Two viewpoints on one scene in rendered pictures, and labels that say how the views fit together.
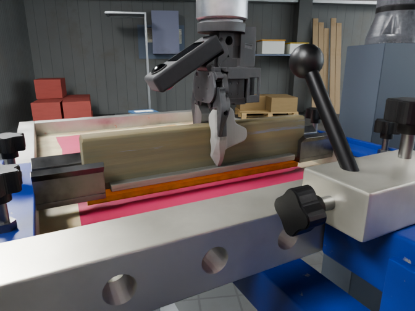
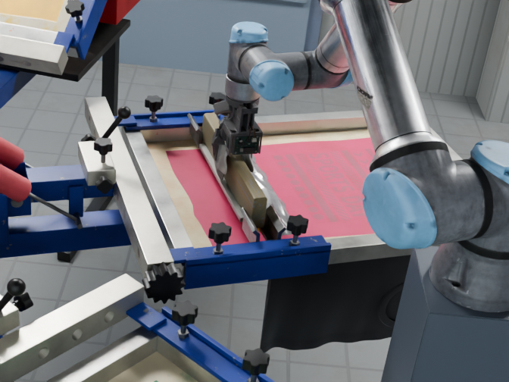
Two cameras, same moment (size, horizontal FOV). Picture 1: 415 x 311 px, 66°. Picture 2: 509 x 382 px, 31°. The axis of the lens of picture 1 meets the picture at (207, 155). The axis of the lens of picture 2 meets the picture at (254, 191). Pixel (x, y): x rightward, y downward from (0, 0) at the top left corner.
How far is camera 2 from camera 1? 2.06 m
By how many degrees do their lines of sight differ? 86
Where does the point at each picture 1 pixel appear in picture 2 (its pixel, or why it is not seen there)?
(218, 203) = (117, 142)
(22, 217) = (162, 123)
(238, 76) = (224, 129)
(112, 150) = (207, 128)
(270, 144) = (240, 196)
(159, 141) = not seen: hidden behind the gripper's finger
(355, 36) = not seen: outside the picture
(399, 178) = (85, 150)
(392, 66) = (408, 282)
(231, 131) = (222, 162)
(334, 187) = (90, 142)
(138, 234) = (104, 126)
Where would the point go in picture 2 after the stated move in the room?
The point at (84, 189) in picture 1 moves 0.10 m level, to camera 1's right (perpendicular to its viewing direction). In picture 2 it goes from (195, 136) to (186, 156)
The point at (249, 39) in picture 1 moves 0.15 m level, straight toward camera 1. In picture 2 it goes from (238, 113) to (170, 98)
